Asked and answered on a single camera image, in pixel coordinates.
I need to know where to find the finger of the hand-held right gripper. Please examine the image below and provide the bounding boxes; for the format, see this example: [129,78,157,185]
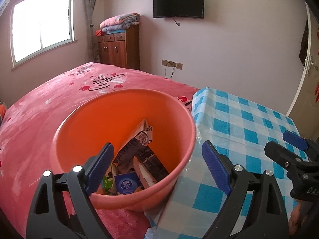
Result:
[282,130,319,153]
[264,141,310,180]

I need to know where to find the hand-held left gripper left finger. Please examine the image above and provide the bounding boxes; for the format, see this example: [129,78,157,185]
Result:
[26,142,115,239]

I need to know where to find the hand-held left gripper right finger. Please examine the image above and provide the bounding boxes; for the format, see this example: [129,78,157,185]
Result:
[201,141,289,239]

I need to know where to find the green snack packet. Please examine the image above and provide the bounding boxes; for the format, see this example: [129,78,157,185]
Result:
[102,163,120,195]

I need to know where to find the blue tissue packet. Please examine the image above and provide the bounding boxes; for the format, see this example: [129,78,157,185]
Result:
[114,172,144,196]

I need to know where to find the grey foil bag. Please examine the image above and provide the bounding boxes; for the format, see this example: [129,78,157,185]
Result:
[133,156,157,190]

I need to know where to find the black cardboard carton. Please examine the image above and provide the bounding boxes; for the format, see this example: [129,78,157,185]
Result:
[113,118,170,183]

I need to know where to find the orange plastic basin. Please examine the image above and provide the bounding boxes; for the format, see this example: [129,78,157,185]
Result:
[49,89,197,213]

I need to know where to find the person's right hand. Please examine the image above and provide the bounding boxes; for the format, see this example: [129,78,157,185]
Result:
[288,200,309,236]

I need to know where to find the white door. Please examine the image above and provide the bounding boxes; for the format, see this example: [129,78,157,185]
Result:
[285,2,319,135]

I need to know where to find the blue checked tablecloth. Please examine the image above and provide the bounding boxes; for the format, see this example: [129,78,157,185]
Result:
[145,87,309,239]

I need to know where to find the pink printed bed blanket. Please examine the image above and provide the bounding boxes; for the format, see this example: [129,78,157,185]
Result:
[0,62,200,239]

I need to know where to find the dark hanging cloth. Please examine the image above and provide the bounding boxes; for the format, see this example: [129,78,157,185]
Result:
[298,20,309,66]

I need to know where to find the brown wooden cabinet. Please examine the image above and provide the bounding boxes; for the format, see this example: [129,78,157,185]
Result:
[97,25,140,71]

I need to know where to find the folded pink blankets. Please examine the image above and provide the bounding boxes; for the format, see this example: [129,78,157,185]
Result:
[100,12,141,33]

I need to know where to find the grey curtain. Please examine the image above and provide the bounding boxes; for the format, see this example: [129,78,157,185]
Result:
[83,0,101,63]

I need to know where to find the window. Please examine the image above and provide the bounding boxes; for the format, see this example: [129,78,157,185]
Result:
[10,0,75,70]

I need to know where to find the metal door handle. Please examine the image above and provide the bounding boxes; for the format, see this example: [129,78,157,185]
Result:
[304,55,318,76]

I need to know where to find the black charger cable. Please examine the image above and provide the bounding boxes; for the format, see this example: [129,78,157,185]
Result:
[164,63,175,80]

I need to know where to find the beige wall socket row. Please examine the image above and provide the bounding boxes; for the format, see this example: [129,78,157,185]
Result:
[161,59,183,70]

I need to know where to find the black wall television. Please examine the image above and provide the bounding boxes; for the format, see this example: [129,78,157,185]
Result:
[153,0,205,19]

